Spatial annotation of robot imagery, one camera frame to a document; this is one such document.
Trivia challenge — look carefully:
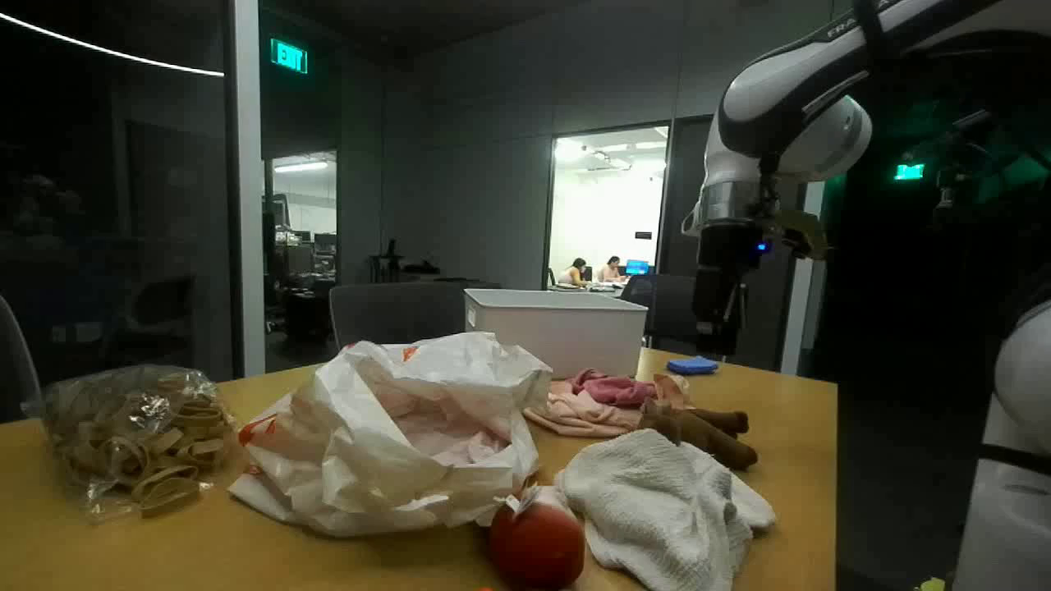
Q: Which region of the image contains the grey office chair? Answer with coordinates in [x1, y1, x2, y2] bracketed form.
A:
[326, 281, 468, 354]
[0, 294, 46, 424]
[642, 273, 703, 354]

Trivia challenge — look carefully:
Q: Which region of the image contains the clear bag of rubber bands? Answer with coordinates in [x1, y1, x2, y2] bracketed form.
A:
[29, 363, 238, 520]

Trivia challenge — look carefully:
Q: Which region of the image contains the blue sponge cloth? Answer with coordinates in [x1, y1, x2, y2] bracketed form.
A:
[665, 354, 721, 378]

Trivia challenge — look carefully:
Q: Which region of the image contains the magenta pink cloth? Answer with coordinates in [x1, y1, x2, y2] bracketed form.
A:
[568, 369, 659, 410]

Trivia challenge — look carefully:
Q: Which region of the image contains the white towel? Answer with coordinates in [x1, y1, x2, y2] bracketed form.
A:
[550, 427, 777, 591]

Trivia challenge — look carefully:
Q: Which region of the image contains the brown plush toy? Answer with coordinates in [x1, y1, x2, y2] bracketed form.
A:
[637, 371, 761, 473]

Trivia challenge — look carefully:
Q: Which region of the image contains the red apple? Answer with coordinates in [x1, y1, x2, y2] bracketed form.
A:
[486, 487, 589, 591]

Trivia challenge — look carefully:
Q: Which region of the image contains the white window frame post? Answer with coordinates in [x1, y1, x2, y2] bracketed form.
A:
[230, 0, 269, 380]

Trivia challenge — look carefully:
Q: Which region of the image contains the pink meat package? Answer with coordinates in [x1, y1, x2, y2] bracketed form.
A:
[523, 371, 659, 440]

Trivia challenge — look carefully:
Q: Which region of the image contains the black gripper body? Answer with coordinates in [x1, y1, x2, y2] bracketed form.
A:
[693, 220, 773, 329]

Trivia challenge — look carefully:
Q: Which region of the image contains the white plastic shopping bag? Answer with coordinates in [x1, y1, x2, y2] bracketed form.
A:
[225, 329, 556, 539]

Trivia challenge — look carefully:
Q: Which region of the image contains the white plastic storage bin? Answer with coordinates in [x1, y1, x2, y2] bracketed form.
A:
[462, 286, 650, 380]

